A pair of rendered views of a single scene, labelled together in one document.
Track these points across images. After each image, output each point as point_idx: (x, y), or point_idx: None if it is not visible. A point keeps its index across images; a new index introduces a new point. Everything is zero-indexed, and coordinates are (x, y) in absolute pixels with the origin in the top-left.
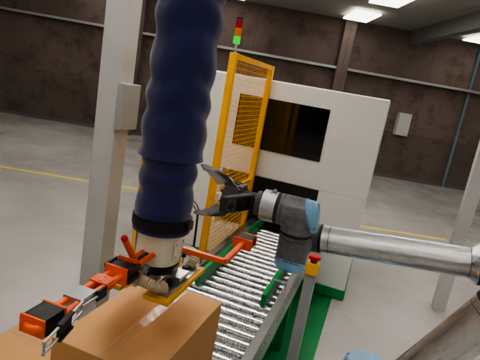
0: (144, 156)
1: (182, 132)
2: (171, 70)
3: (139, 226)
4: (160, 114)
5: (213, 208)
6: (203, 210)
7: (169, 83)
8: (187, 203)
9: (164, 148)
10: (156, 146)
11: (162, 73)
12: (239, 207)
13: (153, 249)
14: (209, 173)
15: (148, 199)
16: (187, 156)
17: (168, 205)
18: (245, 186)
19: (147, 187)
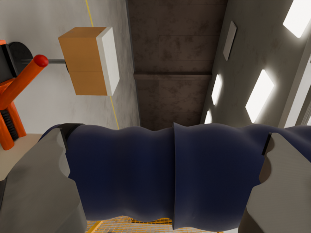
0: (174, 122)
1: (235, 167)
2: None
3: (65, 124)
4: (246, 133)
5: (46, 196)
6: (55, 147)
7: (305, 139)
8: (93, 199)
9: (196, 142)
10: (195, 132)
11: (309, 130)
12: None
13: (18, 146)
14: (275, 155)
15: (106, 132)
16: (190, 183)
17: (94, 157)
18: None
19: (126, 129)
